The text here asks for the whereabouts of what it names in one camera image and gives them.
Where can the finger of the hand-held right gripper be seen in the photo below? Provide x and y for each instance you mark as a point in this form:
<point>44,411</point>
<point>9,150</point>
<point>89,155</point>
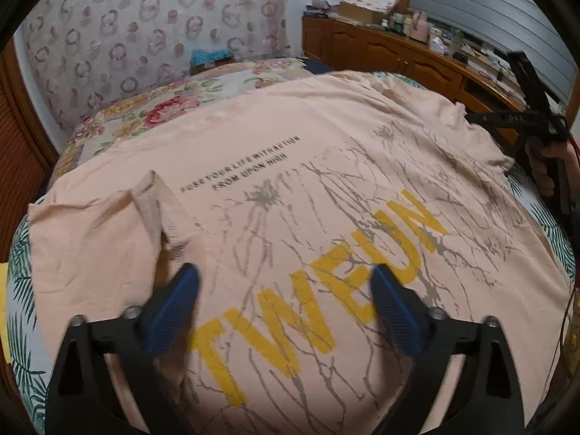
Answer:
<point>512,121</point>

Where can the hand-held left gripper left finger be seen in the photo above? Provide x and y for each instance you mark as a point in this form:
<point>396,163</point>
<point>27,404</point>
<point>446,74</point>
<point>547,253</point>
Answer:
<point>174,312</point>

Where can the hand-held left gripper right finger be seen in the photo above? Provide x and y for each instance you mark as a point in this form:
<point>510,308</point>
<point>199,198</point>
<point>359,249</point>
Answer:
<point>396,312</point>

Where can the pink printed t-shirt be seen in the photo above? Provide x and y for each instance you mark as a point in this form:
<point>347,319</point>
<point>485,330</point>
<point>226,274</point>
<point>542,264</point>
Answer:
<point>294,181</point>

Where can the person's right hand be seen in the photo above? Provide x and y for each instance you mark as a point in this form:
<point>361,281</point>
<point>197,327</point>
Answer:
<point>564,165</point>

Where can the pink kettle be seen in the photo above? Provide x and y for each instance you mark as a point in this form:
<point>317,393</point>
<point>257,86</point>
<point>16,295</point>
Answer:
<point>419,25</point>

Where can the wooden cabinet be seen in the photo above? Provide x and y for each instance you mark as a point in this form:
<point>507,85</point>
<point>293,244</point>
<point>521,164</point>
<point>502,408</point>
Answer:
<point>385,50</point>

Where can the palm leaf bed sheet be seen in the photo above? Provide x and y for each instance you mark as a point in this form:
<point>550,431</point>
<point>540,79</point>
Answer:
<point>27,371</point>

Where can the floral cloth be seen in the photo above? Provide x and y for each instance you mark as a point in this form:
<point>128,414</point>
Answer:
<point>371,1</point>

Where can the cardboard box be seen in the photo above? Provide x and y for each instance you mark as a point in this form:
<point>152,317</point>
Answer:
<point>358,13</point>

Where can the floral quilt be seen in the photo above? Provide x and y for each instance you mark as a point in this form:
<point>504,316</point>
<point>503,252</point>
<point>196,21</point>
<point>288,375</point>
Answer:
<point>158,104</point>

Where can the wooden wardrobe door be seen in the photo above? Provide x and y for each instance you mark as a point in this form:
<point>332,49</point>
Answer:
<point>18,154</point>

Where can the teal fuzzy cloth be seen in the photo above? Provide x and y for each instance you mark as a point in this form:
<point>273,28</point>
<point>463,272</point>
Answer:
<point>209,56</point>

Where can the circle patterned headboard cover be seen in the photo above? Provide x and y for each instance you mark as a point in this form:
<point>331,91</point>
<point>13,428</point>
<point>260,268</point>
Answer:
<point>136,22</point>

